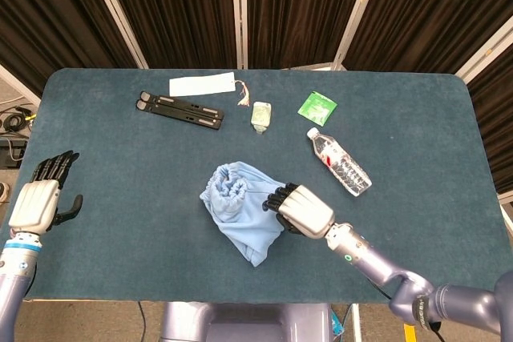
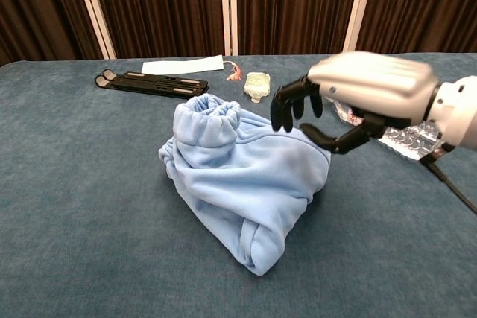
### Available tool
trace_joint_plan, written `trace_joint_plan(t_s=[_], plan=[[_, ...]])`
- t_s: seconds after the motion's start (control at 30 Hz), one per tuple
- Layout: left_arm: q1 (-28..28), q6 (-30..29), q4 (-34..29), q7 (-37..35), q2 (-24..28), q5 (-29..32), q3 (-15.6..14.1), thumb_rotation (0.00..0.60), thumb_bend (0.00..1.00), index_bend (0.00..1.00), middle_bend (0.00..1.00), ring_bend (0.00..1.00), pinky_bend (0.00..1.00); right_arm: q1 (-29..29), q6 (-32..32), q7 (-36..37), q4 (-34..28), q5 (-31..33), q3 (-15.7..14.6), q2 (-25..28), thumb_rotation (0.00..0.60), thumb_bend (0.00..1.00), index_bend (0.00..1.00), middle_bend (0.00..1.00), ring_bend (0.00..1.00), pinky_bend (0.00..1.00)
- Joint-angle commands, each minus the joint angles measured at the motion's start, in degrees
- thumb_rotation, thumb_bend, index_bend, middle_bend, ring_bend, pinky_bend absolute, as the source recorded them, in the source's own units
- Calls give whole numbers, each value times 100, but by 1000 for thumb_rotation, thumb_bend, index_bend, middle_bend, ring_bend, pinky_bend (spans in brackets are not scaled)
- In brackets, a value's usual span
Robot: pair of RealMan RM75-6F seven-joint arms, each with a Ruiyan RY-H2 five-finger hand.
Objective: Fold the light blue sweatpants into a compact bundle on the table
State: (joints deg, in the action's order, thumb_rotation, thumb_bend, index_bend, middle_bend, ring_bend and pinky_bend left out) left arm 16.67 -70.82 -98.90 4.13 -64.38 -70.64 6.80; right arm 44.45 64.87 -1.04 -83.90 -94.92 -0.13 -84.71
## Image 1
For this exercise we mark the black power box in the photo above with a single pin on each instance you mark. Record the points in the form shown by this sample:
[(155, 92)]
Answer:
[(10, 154)]

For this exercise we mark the white partition frame post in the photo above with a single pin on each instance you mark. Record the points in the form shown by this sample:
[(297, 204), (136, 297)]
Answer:
[(359, 9), (117, 13), (240, 17), (18, 81), (485, 51)]

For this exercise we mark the black folding laptop stand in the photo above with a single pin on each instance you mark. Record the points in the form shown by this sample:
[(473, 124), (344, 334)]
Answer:
[(180, 109)]

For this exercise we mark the dark blue felt table cover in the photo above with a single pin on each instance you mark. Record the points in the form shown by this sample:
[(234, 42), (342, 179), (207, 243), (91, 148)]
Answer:
[(140, 198)]

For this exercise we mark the light blue sweatpants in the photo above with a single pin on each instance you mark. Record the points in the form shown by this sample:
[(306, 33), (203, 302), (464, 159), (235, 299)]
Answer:
[(248, 218)]

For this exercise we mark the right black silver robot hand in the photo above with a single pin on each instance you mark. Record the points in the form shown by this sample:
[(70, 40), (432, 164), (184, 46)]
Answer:
[(308, 214)]

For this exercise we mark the clear plastic water bottle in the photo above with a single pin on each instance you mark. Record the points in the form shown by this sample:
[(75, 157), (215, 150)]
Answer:
[(340, 162)]

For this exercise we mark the right purple robot arm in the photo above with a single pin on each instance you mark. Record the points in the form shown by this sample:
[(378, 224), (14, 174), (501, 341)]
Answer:
[(372, 258)]

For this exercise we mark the green sachet packet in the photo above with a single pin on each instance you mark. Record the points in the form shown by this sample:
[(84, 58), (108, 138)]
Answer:
[(316, 107)]

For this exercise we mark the small clear sanitizer bottle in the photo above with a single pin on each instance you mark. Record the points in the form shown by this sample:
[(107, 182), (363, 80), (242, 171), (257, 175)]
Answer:
[(261, 115)]

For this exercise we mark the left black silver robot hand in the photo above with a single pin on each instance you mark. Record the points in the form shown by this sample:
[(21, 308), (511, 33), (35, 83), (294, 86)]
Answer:
[(36, 206)]

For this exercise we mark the white bookmark with red tassel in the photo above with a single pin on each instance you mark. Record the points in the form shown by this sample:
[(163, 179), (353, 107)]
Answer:
[(200, 85)]

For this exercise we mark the purple robot torso base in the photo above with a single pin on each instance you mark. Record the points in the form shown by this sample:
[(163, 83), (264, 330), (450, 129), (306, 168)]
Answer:
[(240, 326)]

